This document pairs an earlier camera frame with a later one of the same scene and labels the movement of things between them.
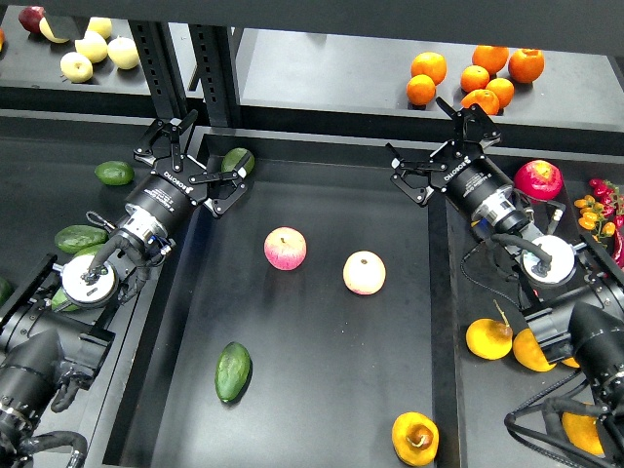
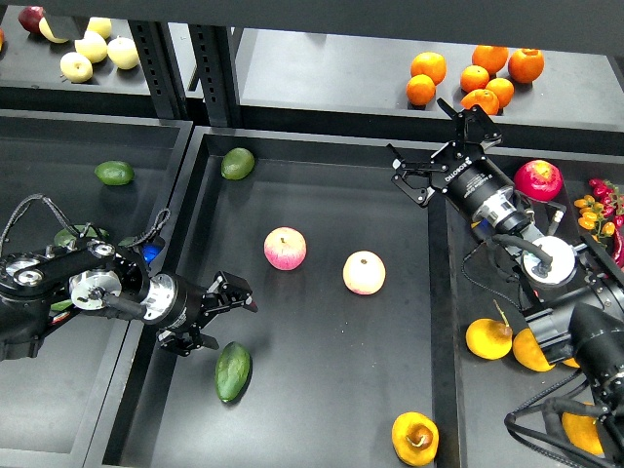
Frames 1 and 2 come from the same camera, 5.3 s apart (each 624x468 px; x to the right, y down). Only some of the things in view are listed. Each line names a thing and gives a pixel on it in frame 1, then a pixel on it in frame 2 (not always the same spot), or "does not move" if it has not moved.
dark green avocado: x=232 y=370 does not move
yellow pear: x=414 y=438 does not move
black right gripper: x=466 y=175 does not move
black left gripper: x=169 y=195 -> x=225 y=292
